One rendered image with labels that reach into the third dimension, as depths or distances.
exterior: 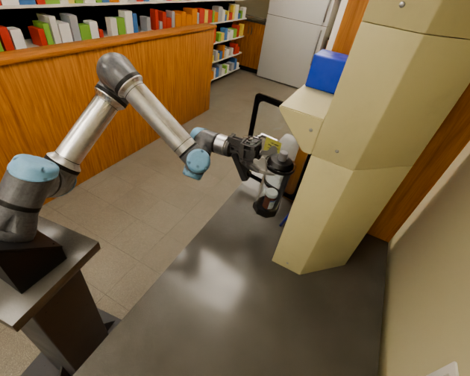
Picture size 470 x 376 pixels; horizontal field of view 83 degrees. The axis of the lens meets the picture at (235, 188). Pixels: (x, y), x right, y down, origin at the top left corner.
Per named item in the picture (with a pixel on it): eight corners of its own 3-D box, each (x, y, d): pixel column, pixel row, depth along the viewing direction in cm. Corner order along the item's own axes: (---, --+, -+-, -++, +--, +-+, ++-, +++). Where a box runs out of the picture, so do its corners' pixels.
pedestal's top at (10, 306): (-64, 287, 80) (-72, 280, 78) (33, 218, 104) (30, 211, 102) (17, 332, 74) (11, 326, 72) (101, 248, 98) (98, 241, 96)
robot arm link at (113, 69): (108, 29, 76) (221, 157, 84) (117, 48, 87) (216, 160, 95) (76, 54, 75) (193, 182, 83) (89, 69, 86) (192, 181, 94)
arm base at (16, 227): (-46, 221, 71) (-29, 188, 71) (6, 219, 86) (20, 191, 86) (1, 245, 70) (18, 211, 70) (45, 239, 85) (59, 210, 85)
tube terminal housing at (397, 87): (351, 234, 115) (480, 33, 66) (337, 295, 92) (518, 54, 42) (297, 210, 122) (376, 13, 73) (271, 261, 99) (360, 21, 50)
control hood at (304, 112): (335, 115, 92) (347, 86, 85) (310, 155, 69) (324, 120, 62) (304, 104, 95) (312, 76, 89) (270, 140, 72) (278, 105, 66)
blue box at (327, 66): (343, 86, 84) (355, 56, 78) (337, 95, 77) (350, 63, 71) (312, 78, 87) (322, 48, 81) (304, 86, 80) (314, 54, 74)
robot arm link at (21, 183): (-18, 193, 71) (4, 148, 72) (13, 190, 84) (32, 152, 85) (28, 210, 73) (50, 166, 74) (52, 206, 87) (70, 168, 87)
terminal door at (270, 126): (295, 202, 118) (327, 119, 93) (241, 171, 130) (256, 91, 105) (296, 201, 119) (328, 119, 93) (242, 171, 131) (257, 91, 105)
